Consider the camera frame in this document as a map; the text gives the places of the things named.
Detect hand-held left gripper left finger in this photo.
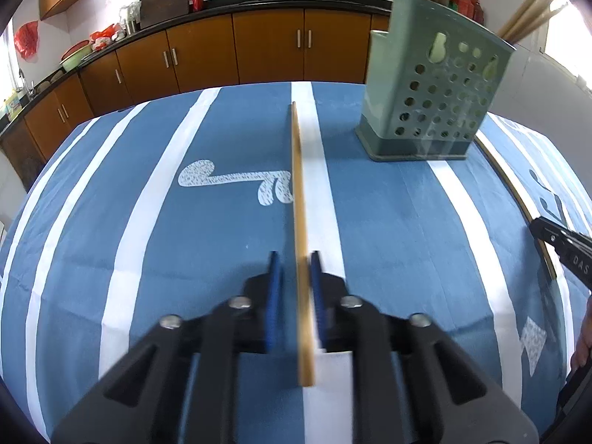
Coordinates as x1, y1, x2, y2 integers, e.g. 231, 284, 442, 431
51, 251, 283, 444

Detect clear plastic bags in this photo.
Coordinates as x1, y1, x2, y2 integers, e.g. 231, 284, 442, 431
119, 2, 142, 35

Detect person's right hand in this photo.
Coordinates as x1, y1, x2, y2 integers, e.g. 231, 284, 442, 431
571, 296, 592, 371

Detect dark wooden cutting board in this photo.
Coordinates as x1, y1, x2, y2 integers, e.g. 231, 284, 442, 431
139, 0, 190, 29

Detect blue white striped tablecloth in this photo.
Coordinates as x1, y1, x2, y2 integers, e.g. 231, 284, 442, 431
0, 81, 592, 444

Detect window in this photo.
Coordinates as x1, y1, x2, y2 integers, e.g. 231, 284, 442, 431
543, 0, 592, 88

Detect black kitchen countertop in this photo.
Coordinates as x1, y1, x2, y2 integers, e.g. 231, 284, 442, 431
0, 0, 394, 137

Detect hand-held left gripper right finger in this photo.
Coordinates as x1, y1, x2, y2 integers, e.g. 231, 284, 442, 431
308, 251, 540, 444

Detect red wall decoration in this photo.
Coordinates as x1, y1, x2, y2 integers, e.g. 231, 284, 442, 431
13, 21, 40, 61

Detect green perforated utensil holder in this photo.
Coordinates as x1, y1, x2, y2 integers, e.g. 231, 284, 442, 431
355, 0, 518, 162

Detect brown wooden base cabinets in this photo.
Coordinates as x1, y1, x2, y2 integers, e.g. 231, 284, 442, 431
0, 8, 393, 181

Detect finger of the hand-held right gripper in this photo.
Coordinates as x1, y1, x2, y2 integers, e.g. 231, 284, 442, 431
529, 216, 592, 295

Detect red white plastic bag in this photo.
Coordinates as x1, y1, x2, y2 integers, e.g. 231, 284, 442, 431
90, 25, 125, 51

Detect green basin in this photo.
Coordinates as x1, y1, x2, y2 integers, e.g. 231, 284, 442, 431
60, 41, 93, 72

